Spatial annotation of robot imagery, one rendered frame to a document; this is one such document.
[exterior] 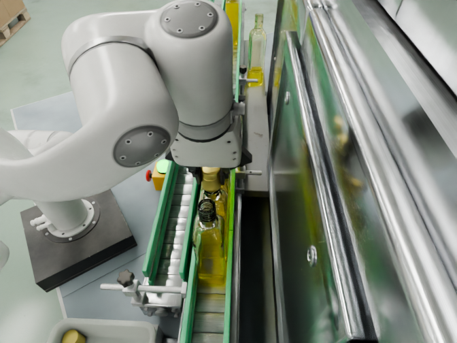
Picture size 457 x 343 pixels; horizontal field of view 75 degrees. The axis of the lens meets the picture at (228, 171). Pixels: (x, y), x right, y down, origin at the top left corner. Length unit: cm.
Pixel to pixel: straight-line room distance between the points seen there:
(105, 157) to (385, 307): 20
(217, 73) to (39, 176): 17
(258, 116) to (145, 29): 83
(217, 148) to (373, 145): 22
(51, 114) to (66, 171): 126
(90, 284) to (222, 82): 73
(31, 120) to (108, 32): 125
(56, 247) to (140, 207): 25
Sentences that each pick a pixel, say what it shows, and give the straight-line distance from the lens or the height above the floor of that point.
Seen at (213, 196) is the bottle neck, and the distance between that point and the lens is 53.
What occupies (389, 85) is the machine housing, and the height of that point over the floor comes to 142.
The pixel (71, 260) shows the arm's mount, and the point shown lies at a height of 81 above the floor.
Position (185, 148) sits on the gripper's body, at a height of 126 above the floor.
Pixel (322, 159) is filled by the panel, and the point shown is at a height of 132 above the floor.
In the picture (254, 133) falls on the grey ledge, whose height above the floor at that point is 88.
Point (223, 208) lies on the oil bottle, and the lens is 55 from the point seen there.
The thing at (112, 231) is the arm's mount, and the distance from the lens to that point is 90.
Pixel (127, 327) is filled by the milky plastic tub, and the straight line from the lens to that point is 75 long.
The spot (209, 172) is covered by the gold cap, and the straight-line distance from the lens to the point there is 49.
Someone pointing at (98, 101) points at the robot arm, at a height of 141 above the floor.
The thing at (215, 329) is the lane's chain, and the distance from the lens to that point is 67.
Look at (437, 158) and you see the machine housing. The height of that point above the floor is 142.
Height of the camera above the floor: 153
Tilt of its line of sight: 48 degrees down
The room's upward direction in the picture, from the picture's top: straight up
